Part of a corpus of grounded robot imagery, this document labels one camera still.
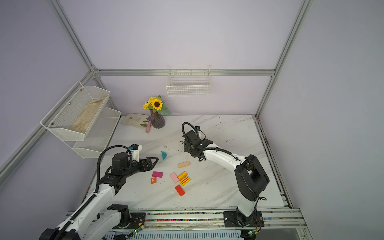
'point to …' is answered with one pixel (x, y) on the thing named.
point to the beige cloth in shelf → (90, 110)
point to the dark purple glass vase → (157, 121)
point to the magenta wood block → (157, 174)
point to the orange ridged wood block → (182, 175)
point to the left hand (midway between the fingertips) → (151, 160)
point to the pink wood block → (174, 177)
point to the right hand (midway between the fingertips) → (192, 144)
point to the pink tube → (148, 127)
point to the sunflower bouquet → (156, 104)
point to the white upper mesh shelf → (73, 116)
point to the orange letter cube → (153, 180)
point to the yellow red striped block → (184, 182)
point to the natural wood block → (182, 164)
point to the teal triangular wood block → (164, 155)
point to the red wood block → (180, 190)
